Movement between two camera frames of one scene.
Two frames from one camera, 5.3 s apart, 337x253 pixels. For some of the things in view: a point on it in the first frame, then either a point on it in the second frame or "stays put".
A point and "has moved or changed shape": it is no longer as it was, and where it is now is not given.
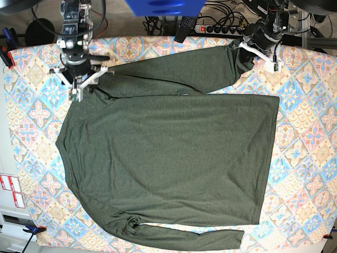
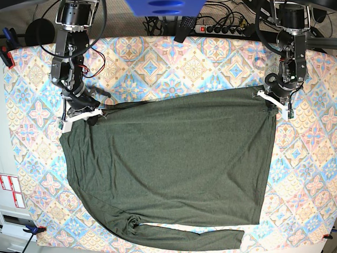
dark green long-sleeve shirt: (148, 144) has moved or changed shape
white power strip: (231, 30) stays put
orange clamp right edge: (326, 236) stays put
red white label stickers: (10, 183) stays put
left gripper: (77, 61) -> (82, 99)
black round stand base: (40, 31) stays put
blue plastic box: (165, 8) stays put
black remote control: (187, 25) stays put
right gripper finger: (246, 56) -> (270, 106)
